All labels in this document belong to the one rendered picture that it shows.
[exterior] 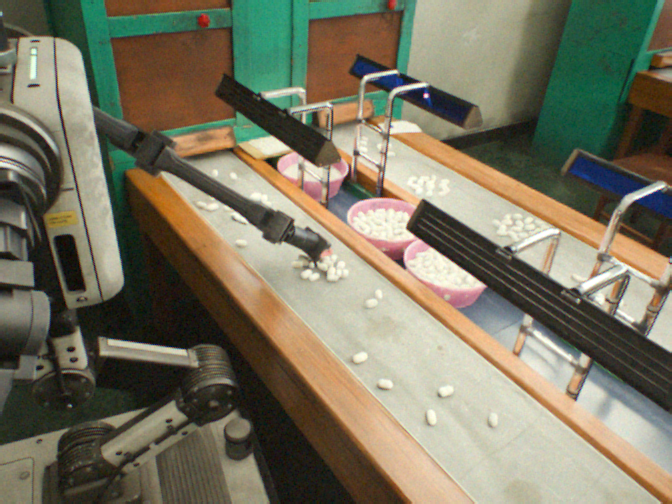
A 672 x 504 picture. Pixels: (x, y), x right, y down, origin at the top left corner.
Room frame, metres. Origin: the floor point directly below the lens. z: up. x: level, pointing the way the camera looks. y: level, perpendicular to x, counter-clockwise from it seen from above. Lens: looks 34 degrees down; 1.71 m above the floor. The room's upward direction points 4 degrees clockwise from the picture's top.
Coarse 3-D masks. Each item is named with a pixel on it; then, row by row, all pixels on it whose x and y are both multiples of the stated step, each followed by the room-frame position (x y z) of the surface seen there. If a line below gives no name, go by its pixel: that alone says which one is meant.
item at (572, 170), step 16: (576, 160) 1.42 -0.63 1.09; (592, 160) 1.39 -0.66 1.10; (576, 176) 1.39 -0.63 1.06; (592, 176) 1.37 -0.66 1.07; (608, 176) 1.34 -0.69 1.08; (624, 176) 1.32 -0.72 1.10; (640, 176) 1.30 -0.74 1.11; (608, 192) 1.31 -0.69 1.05; (624, 192) 1.29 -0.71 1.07; (640, 208) 1.24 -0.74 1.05; (656, 208) 1.22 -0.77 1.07
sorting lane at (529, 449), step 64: (192, 192) 1.72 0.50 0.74; (256, 192) 1.75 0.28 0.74; (256, 256) 1.36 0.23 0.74; (320, 320) 1.10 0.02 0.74; (384, 320) 1.12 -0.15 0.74; (448, 384) 0.91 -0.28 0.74; (512, 384) 0.93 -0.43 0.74; (448, 448) 0.74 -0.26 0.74; (512, 448) 0.75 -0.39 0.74; (576, 448) 0.76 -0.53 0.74
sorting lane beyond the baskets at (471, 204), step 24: (336, 144) 2.21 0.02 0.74; (408, 168) 2.03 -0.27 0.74; (432, 168) 2.05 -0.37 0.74; (432, 192) 1.84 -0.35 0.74; (456, 192) 1.86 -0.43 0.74; (480, 192) 1.87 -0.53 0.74; (456, 216) 1.68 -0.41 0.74; (480, 216) 1.69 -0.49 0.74; (528, 216) 1.72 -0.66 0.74; (504, 240) 1.55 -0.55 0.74; (576, 240) 1.58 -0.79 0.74; (552, 264) 1.43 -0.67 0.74; (576, 264) 1.44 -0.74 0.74; (648, 288) 1.34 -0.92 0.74; (624, 312) 1.23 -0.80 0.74; (648, 336) 1.13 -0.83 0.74
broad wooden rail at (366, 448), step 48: (144, 192) 1.65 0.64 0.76; (192, 240) 1.38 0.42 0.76; (192, 288) 1.36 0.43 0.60; (240, 288) 1.17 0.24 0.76; (240, 336) 1.11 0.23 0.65; (288, 336) 1.00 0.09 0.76; (288, 384) 0.92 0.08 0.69; (336, 384) 0.86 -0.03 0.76; (336, 432) 0.77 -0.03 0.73; (384, 432) 0.75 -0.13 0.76; (384, 480) 0.65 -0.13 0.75; (432, 480) 0.65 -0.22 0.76
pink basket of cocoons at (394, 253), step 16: (352, 208) 1.64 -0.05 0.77; (368, 208) 1.69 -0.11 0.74; (384, 208) 1.71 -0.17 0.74; (400, 208) 1.70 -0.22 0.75; (352, 224) 1.53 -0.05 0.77; (368, 240) 1.48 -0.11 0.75; (384, 240) 1.45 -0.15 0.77; (400, 240) 1.46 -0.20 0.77; (416, 240) 1.50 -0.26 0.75; (400, 256) 1.49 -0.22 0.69
